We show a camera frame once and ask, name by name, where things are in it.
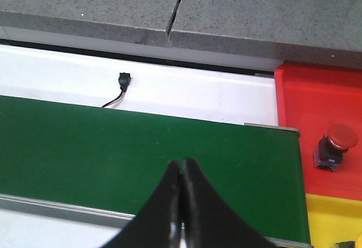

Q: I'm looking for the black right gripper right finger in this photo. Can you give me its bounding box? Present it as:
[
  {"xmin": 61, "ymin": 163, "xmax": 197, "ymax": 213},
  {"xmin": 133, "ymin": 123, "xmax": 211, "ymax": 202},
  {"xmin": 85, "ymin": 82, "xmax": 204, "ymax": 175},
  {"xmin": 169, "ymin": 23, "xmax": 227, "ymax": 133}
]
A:
[{"xmin": 182, "ymin": 158, "xmax": 276, "ymax": 247}]

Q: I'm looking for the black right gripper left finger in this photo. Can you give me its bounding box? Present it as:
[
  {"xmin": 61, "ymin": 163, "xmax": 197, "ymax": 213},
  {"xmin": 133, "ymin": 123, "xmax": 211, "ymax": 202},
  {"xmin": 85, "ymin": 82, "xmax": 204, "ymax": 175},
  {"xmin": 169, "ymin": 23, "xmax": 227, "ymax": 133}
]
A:
[{"xmin": 103, "ymin": 161, "xmax": 181, "ymax": 247}]

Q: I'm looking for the red mushroom push button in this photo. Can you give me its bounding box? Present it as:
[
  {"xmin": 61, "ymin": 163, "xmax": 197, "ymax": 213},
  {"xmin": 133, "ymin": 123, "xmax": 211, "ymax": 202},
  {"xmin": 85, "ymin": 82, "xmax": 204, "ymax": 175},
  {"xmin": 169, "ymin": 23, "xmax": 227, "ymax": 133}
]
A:
[{"xmin": 313, "ymin": 124, "xmax": 358, "ymax": 172}]

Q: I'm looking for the green conveyor belt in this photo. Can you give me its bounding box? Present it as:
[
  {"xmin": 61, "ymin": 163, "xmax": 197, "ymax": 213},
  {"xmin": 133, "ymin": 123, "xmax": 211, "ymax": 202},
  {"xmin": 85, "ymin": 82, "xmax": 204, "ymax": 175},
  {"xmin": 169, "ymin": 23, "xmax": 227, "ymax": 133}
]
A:
[{"xmin": 1, "ymin": 96, "xmax": 311, "ymax": 243}]

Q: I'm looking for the yellow plastic tray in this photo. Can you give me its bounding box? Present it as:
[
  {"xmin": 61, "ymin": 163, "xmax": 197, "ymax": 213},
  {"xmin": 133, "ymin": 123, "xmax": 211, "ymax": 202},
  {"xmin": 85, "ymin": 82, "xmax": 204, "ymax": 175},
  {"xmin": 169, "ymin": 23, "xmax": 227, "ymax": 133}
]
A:
[{"xmin": 306, "ymin": 194, "xmax": 361, "ymax": 247}]

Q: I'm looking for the red plastic tray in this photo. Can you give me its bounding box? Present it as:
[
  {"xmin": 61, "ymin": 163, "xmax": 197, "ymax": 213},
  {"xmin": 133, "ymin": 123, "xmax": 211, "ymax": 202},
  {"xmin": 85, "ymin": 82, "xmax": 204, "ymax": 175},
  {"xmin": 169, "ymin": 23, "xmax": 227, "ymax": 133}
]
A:
[{"xmin": 274, "ymin": 63, "xmax": 361, "ymax": 200}]

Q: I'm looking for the grey stone slab left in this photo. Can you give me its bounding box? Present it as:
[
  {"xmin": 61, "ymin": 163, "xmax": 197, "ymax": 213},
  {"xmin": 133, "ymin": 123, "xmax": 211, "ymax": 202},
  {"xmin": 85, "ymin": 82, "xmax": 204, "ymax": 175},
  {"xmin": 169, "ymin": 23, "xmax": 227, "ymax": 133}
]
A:
[{"xmin": 1, "ymin": 0, "xmax": 180, "ymax": 46}]

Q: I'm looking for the grey stone slab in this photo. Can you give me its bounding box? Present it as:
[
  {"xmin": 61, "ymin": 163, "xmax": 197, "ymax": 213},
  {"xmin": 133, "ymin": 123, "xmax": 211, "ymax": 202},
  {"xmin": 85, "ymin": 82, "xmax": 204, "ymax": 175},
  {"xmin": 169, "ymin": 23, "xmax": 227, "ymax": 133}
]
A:
[
  {"xmin": 1, "ymin": 0, "xmax": 180, "ymax": 46},
  {"xmin": 171, "ymin": 0, "xmax": 361, "ymax": 69}
]

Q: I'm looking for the grey stone slab right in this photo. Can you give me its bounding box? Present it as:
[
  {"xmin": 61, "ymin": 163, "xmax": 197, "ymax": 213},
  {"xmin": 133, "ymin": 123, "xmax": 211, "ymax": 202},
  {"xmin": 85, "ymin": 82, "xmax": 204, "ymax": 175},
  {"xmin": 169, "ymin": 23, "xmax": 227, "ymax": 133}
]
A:
[{"xmin": 171, "ymin": 0, "xmax": 361, "ymax": 69}]

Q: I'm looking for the aluminium conveyor side rail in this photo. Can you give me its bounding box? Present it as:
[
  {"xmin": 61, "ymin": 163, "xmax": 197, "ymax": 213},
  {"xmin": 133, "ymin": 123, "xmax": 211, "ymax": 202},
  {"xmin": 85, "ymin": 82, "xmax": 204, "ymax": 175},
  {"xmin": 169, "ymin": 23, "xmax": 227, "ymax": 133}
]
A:
[{"xmin": 1, "ymin": 194, "xmax": 309, "ymax": 247}]

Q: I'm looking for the black connector with wires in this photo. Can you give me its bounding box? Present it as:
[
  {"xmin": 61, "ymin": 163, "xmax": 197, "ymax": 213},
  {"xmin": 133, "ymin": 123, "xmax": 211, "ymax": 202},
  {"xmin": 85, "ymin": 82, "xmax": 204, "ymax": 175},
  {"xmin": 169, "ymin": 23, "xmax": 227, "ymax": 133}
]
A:
[{"xmin": 101, "ymin": 72, "xmax": 132, "ymax": 108}]

